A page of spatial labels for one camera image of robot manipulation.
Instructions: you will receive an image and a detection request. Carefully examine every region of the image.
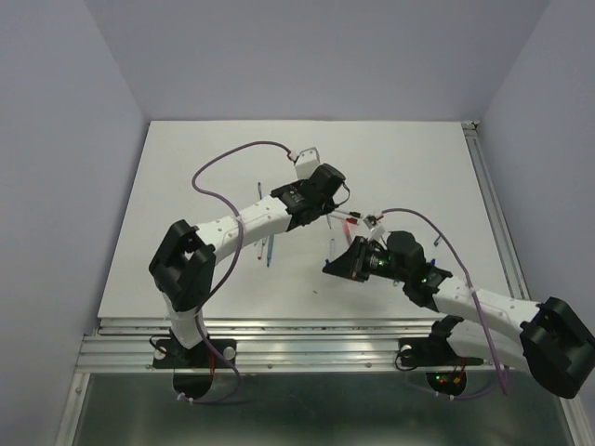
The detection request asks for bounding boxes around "pink highlighter pen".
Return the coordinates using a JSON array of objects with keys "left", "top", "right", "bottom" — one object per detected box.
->
[{"left": 341, "top": 220, "right": 352, "bottom": 245}]

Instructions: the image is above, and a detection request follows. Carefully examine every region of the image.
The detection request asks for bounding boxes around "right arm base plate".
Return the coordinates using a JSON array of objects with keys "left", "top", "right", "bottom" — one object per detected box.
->
[{"left": 394, "top": 315, "right": 484, "bottom": 372}]

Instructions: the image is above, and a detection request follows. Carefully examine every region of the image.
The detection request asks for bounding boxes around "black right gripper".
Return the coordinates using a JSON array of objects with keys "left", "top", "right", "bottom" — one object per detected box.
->
[{"left": 321, "top": 236, "right": 408, "bottom": 283}]

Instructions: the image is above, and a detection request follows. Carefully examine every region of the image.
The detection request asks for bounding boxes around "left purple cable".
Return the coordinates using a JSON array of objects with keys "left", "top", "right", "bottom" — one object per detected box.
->
[{"left": 176, "top": 140, "right": 298, "bottom": 404}]

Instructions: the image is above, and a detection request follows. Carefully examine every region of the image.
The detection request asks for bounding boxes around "black cap whiteboard marker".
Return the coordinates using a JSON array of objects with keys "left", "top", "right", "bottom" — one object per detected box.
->
[{"left": 332, "top": 209, "right": 362, "bottom": 219}]

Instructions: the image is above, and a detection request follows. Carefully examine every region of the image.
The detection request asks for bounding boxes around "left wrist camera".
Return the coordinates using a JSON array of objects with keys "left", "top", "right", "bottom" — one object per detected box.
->
[{"left": 289, "top": 147, "right": 321, "bottom": 180}]

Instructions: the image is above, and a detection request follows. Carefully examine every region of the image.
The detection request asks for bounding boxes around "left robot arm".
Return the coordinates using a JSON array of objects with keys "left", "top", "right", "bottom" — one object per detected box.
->
[{"left": 149, "top": 164, "right": 346, "bottom": 366}]

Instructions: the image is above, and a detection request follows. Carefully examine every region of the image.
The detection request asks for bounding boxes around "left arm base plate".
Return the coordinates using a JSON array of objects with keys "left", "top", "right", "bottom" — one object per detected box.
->
[{"left": 149, "top": 336, "right": 229, "bottom": 369}]

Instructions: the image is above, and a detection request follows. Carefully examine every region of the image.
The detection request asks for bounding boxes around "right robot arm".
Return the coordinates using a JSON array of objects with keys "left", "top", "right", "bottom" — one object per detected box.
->
[{"left": 323, "top": 231, "right": 594, "bottom": 399}]

